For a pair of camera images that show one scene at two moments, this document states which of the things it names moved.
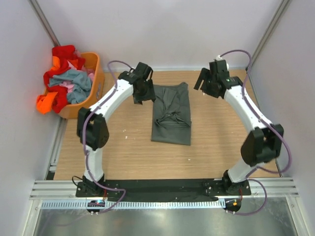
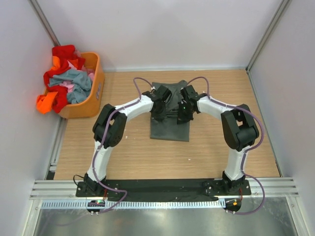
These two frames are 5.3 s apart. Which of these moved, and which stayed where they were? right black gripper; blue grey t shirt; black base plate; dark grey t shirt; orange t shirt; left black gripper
Moved: left black gripper; right black gripper
Stayed: dark grey t shirt; blue grey t shirt; orange t shirt; black base plate
